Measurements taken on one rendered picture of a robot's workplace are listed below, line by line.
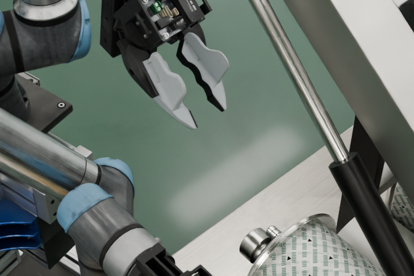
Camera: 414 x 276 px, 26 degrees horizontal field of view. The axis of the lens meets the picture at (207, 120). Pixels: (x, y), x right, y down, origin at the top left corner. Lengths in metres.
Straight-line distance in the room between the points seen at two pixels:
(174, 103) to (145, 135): 1.87
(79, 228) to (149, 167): 1.57
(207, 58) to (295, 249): 0.23
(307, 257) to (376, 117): 0.53
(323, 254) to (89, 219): 0.36
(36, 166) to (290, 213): 0.45
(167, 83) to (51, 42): 0.70
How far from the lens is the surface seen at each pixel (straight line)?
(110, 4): 0.99
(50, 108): 1.78
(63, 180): 1.28
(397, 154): 0.40
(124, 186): 1.34
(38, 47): 1.63
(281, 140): 2.82
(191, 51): 0.99
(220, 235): 1.45
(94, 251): 1.16
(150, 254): 1.11
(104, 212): 1.17
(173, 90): 0.95
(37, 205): 1.74
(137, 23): 0.96
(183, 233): 2.58
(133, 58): 0.96
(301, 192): 1.51
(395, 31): 0.40
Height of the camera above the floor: 2.06
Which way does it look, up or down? 46 degrees down
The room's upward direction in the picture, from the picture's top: straight up
